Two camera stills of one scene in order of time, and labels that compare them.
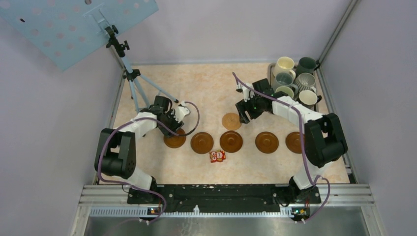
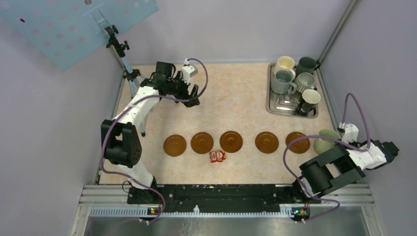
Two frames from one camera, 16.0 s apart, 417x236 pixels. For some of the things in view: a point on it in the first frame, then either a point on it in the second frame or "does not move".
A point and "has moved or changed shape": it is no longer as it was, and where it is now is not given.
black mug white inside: [308, 99] does not move
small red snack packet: [217, 156] does not move
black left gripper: [170, 113] → [185, 92]
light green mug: [286, 90] has moved or changed shape
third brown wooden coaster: [231, 141] does not move
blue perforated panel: [69, 32] does not move
